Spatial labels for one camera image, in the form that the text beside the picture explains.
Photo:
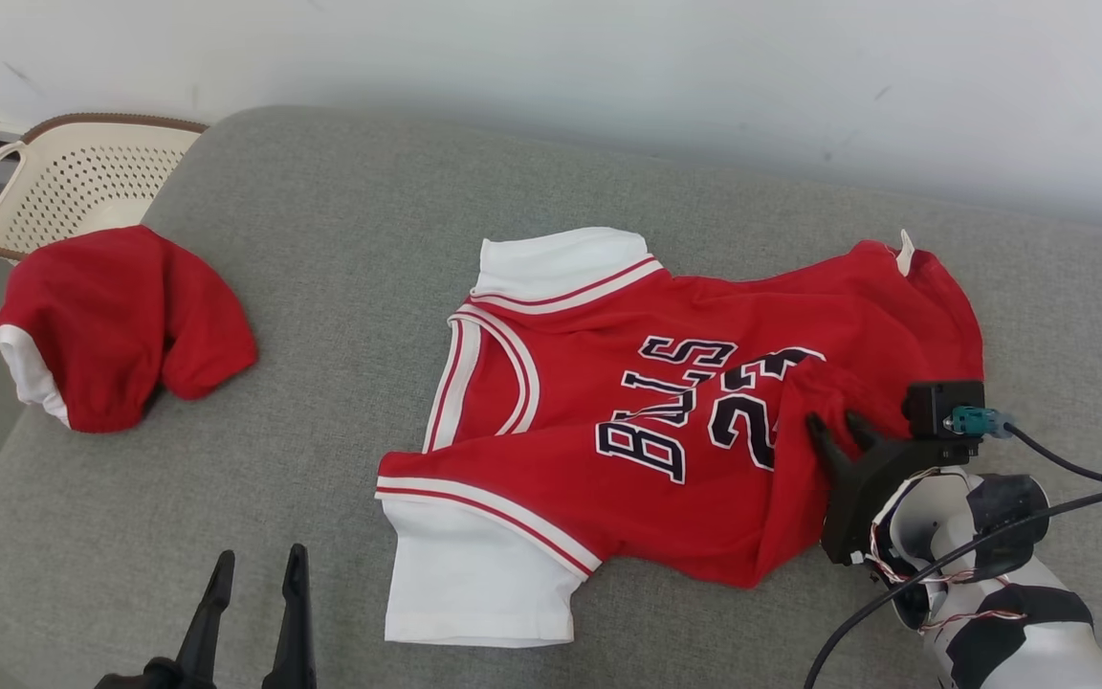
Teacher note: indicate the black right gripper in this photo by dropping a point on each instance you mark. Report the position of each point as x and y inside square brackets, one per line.
[857, 507]

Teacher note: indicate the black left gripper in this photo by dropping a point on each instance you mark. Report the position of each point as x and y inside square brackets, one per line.
[154, 675]

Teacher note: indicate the red Bulls jersey shirt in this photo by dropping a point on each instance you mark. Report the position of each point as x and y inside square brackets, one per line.
[608, 498]

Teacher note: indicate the red shorts with white band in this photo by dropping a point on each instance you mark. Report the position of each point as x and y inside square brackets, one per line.
[121, 316]

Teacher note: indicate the grey fabric sofa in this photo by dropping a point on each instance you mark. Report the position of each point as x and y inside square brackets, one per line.
[341, 287]

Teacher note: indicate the cream perforated laundry basket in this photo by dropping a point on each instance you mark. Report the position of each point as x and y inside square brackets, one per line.
[73, 182]

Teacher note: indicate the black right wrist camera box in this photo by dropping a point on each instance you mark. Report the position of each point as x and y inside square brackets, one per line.
[929, 402]

